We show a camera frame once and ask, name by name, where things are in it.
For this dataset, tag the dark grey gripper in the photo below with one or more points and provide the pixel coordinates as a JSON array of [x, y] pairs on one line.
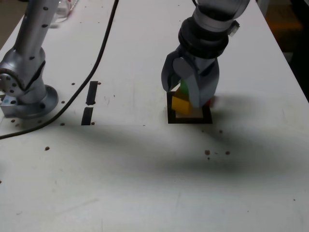
[[198, 64]]

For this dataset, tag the green cube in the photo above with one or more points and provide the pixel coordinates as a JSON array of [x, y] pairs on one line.
[[184, 87]]

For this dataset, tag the yellow cube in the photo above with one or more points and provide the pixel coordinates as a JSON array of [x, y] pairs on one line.
[[179, 105]]

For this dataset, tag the red cube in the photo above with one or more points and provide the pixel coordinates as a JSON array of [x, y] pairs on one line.
[[209, 102]]

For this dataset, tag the black tape square outline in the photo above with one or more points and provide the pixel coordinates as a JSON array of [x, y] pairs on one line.
[[170, 119]]

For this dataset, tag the black tape strip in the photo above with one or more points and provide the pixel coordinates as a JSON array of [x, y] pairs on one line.
[[91, 94]]

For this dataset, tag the clear plastic bottle, white cap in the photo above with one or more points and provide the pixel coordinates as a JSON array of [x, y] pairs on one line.
[[66, 9]]

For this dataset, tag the small white camera box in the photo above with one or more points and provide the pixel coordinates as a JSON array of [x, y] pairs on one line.
[[234, 30]]

